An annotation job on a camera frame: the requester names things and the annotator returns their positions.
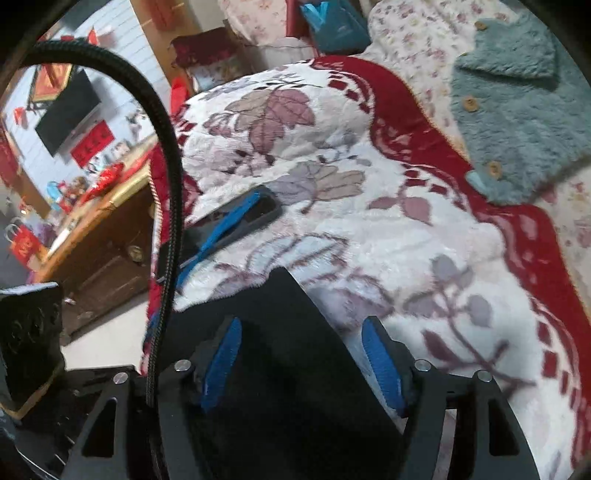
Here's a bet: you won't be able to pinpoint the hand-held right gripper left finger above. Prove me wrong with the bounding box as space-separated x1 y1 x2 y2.
60 316 244 480

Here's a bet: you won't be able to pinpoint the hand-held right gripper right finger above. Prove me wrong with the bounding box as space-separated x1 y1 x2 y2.
361 316 539 480

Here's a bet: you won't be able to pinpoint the black pants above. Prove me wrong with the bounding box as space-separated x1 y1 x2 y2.
157 267 408 480

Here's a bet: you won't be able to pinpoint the red gift bag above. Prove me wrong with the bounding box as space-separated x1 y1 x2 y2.
6 220 49 278

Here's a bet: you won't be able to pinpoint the wooden cabinet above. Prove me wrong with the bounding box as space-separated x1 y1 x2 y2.
34 161 160 335

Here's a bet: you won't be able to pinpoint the red white leaf blanket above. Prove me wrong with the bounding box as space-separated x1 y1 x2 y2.
143 55 591 480

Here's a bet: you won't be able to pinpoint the teal fluffy jacket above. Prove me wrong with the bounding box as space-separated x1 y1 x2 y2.
450 11 591 207

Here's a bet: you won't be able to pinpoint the floral bedsheet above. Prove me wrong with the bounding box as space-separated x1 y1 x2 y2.
217 0 591 259

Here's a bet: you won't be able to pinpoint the dark red folded blanket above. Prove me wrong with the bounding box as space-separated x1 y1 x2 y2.
170 28 241 93

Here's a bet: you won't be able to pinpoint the wooden door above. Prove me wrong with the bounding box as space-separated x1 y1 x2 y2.
130 0 232 95

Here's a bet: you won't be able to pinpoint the teal bag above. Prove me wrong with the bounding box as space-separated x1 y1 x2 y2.
299 0 371 54

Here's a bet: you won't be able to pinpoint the blue strap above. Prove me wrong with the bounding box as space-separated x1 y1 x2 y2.
178 191 262 283

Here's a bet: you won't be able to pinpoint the black braided cable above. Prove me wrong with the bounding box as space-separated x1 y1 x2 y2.
9 39 186 408

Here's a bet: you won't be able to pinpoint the red wall banner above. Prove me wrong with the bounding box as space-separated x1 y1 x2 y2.
71 122 115 167

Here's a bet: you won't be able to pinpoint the black wall television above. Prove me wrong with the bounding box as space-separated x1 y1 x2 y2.
36 69 101 157

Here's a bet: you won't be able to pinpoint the red diamond wall decoration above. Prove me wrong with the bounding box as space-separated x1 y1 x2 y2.
28 62 75 109

